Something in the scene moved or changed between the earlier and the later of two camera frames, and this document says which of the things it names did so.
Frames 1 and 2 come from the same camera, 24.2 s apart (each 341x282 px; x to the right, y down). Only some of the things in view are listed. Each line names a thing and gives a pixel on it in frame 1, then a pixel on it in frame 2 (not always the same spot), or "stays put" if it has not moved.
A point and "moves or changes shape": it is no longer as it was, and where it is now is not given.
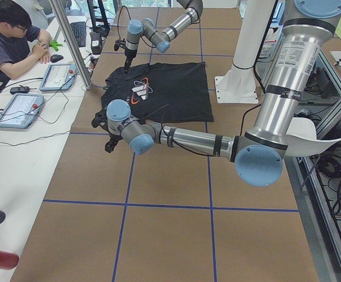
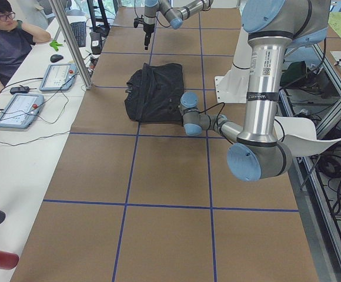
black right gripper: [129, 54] → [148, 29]
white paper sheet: [301, 138] stays put
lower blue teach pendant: [20, 110] stays put
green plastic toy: [54, 44] stays put
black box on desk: [96, 43] stays put
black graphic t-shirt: [162, 92] moves or changes shape
